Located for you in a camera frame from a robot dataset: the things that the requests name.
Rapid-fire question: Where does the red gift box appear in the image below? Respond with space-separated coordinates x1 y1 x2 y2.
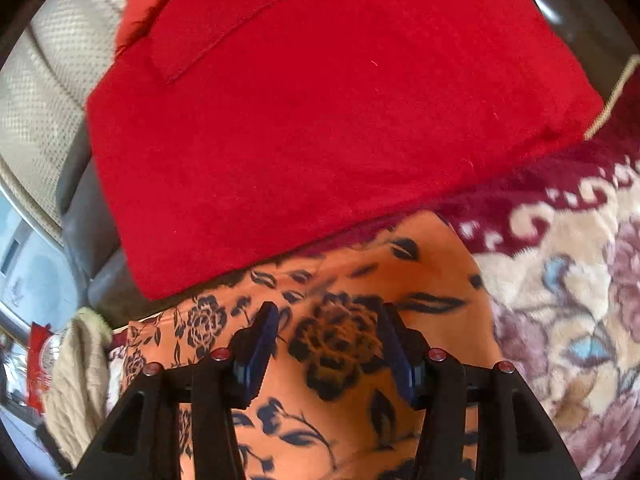
25 322 63 411

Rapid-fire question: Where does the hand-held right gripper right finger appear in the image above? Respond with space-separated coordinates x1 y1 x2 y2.
377 302 583 480

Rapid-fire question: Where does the red folded blanket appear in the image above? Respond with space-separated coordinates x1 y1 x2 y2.
85 0 606 301

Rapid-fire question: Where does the red pillow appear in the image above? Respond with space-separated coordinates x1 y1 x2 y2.
115 0 211 56

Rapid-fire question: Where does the beige quilted jacket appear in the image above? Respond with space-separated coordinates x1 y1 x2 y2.
42 307 118 468

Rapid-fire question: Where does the floral maroon sofa cover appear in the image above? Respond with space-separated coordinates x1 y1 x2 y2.
435 55 640 480

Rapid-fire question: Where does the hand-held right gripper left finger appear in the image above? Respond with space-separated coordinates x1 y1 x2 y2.
75 301 281 480

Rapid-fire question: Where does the beige dotted curtain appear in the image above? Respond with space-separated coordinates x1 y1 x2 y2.
0 0 136 241

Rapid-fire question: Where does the orange floral shirt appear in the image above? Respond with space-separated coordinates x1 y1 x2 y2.
120 210 501 480

